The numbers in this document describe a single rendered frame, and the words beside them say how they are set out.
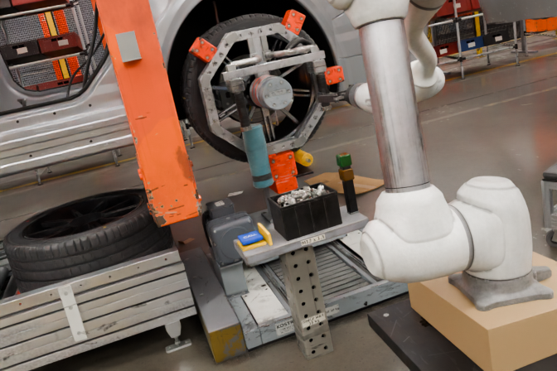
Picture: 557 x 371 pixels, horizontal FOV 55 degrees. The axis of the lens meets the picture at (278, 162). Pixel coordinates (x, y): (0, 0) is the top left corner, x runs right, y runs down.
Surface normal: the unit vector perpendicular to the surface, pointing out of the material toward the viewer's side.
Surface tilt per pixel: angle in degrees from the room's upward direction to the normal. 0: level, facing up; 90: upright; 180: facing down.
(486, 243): 84
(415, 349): 0
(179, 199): 90
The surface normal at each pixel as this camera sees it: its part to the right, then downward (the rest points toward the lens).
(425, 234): 0.14, -0.03
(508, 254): 0.04, 0.24
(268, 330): 0.30, 0.18
